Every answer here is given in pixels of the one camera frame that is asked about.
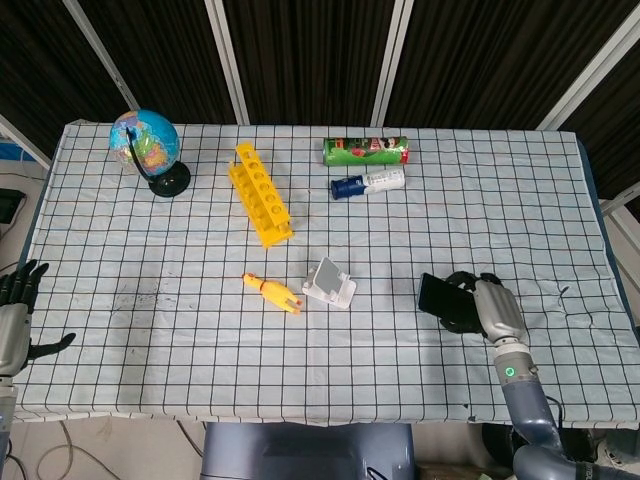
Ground white partition post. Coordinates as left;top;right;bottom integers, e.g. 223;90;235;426
370;0;415;128
62;0;142;112
0;113;52;169
204;0;251;126
537;0;640;131
599;182;640;236

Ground green chip can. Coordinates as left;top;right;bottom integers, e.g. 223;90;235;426
323;135;412;167

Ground black smartphone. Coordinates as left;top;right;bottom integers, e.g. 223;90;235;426
417;272;476;321

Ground white bottle with blue cap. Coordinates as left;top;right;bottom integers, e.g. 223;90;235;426
329;166;407;201

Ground small desk globe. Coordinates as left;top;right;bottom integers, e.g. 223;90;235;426
109;108;192;198

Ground yellow test tube rack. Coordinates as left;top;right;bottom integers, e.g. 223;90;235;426
228;142;295;250

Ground black device on floor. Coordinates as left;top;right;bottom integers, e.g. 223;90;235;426
0;188;25;225

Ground black arm cable connector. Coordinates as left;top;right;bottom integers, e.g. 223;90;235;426
543;394;567;431

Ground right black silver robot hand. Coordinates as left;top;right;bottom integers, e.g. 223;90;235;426
439;271;529;346

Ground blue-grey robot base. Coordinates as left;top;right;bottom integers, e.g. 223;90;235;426
199;422;416;480

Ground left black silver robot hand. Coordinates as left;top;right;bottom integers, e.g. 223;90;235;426
0;260;78;380

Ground yellow rubber chicken toy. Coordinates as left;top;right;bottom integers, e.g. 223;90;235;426
243;272;303;316

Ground white phone stand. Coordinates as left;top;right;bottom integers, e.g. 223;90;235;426
301;256;358;310

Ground black floor cable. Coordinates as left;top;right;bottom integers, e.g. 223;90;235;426
172;419;207;459

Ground checkered white tablecloth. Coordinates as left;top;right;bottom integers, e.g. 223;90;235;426
8;119;640;432

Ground beige floor cable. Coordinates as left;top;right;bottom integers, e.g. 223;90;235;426
34;419;121;480

